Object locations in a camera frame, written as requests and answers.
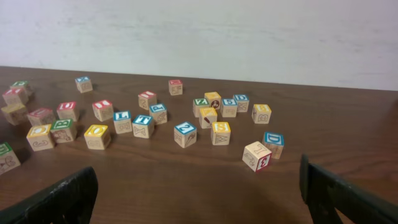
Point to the red M block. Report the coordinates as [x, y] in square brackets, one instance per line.
[175, 87]

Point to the blue X block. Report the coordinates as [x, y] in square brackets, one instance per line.
[83, 84]

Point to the blue D block near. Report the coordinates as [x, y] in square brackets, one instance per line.
[275, 143]

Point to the red u block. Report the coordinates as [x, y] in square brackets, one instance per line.
[68, 110]
[41, 116]

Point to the yellow picture block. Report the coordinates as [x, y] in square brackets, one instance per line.
[214, 99]

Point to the green F block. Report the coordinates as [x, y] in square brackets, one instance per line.
[23, 85]

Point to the red i block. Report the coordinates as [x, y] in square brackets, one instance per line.
[103, 110]
[146, 99]

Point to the red Y block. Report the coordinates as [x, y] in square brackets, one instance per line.
[15, 96]

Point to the blue 2 block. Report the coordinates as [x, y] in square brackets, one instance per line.
[185, 134]

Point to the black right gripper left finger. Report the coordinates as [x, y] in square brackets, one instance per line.
[70, 200]

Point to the yellow B block right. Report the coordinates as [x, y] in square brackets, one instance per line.
[261, 113]

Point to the blue L block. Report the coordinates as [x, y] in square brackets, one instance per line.
[122, 122]

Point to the blue D block far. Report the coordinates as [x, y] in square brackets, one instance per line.
[243, 103]

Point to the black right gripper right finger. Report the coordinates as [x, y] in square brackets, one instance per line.
[326, 194]

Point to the blue d block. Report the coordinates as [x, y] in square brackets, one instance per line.
[243, 103]
[275, 143]

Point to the plain block red 3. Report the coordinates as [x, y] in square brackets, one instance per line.
[256, 156]

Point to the green B block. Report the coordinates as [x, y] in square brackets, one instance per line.
[63, 130]

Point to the blue P block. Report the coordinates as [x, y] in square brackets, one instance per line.
[159, 113]

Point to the blue 5 block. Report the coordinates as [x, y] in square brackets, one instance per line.
[228, 107]

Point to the blue T block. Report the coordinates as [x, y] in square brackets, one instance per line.
[143, 126]

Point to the green Z block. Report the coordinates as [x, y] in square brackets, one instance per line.
[199, 103]

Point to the yellow O block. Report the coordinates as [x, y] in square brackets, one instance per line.
[97, 137]

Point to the yellow S block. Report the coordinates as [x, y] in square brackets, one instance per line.
[220, 133]

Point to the green R block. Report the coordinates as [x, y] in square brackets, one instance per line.
[8, 158]

